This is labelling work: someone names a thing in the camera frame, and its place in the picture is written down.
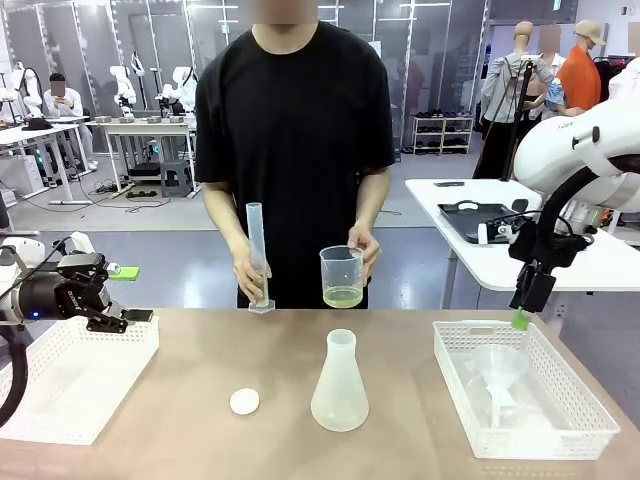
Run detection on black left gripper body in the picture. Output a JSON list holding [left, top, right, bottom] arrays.
[[9, 252, 113, 322]]

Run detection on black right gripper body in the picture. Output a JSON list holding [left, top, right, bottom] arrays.
[[516, 259, 558, 313]]

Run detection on clear plastic funnel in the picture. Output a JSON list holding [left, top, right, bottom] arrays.
[[462, 343, 530, 426]]

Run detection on white perforated plastic basket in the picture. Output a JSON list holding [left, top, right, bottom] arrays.
[[432, 319, 621, 460], [0, 314, 160, 446]]

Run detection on white round flask cap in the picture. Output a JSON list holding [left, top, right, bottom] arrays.
[[229, 387, 261, 415]]

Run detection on clear plastic graduated cylinder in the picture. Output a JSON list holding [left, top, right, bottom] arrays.
[[246, 202, 276, 314]]

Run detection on clear plastic beaker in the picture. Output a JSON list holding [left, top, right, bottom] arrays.
[[319, 244, 365, 309]]

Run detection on translucent plastic Erlenmeyer flask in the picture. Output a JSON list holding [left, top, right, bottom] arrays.
[[310, 328, 370, 432]]

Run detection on person's left forearm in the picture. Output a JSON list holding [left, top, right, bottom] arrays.
[[349, 167, 392, 236]]

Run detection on person's right forearm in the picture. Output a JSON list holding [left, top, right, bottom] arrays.
[[202, 180, 250, 251]]

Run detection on person's right hand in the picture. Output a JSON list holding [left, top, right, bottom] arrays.
[[231, 233, 275, 303]]

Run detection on person's left hand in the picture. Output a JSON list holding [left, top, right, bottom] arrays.
[[346, 223, 384, 290]]

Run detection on clear plastic bag with label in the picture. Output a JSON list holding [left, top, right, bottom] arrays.
[[464, 369, 556, 431]]

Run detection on light grey step stool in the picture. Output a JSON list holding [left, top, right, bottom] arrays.
[[159, 159, 194, 199]]

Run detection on white desk with trays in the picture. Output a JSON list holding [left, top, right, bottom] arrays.
[[97, 118, 199, 197]]

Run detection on white desk with hat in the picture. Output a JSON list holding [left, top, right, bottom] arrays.
[[0, 122, 94, 206]]

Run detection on seated person in white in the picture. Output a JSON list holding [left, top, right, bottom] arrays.
[[42, 72, 100, 174]]

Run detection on shoe rack with shoes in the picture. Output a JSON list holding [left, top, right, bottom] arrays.
[[412, 114, 474, 155]]

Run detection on black tripod stand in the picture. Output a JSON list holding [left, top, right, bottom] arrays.
[[499, 57, 539, 181]]

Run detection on mannequin in grey shirt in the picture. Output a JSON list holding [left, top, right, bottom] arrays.
[[472, 20, 554, 180]]

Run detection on person in black T-shirt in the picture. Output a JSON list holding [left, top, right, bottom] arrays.
[[193, 0, 397, 310]]

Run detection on mannequin in orange with cap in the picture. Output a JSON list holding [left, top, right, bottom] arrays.
[[554, 19, 609, 114]]

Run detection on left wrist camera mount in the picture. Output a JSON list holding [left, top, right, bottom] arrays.
[[68, 231, 97, 257]]

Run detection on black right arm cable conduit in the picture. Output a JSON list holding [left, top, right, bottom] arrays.
[[537, 167, 626, 261]]

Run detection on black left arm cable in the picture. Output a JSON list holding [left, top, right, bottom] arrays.
[[0, 322, 29, 426]]

